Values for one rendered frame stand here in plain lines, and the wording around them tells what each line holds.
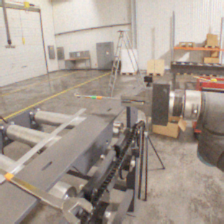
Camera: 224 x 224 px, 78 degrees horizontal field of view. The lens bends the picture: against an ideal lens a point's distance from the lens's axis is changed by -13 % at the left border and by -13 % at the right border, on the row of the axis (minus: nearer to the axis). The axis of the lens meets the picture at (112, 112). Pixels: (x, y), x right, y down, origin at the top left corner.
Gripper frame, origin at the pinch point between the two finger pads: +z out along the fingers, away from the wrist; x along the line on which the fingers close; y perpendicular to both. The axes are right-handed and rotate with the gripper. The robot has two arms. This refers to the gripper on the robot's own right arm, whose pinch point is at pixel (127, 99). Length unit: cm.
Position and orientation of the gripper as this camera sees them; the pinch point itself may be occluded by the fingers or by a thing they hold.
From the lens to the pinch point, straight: 51.0
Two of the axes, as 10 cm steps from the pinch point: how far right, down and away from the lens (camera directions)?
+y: -3.9, 3.7, -8.4
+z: -9.2, -1.0, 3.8
